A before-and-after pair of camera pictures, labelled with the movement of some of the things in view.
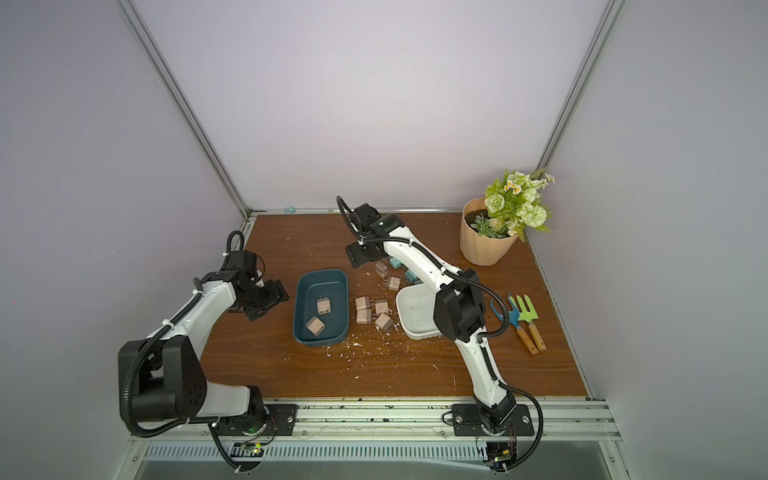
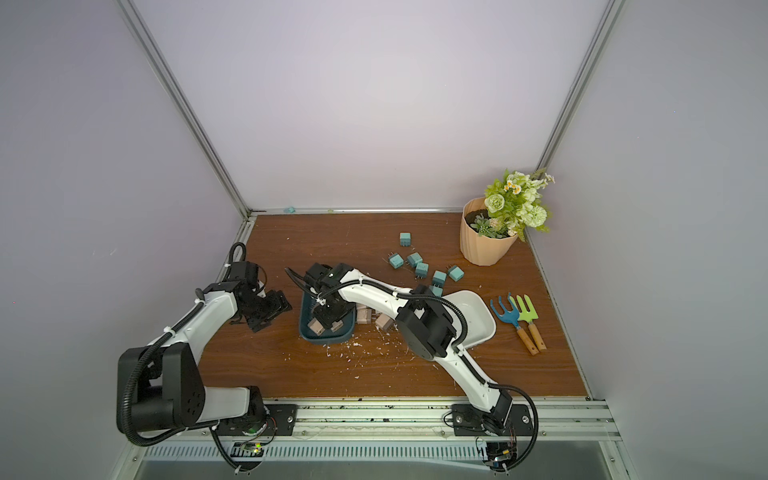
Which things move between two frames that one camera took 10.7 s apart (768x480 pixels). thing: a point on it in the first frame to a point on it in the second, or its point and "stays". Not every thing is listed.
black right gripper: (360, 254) to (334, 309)
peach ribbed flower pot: (477, 248) stays
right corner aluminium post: (587, 66) stays
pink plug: (315, 325) stays
